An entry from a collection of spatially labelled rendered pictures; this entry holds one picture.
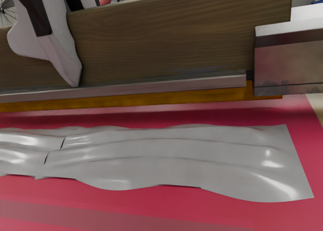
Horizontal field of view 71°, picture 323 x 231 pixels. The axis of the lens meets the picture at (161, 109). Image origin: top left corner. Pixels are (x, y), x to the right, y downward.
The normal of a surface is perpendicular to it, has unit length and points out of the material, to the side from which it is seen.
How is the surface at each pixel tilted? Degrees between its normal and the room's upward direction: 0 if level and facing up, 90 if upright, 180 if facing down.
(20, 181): 0
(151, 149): 28
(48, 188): 0
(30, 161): 33
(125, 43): 90
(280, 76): 90
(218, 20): 90
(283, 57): 90
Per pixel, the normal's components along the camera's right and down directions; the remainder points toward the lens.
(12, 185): -0.18, -0.88
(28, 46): -0.27, 0.38
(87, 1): 0.95, -0.05
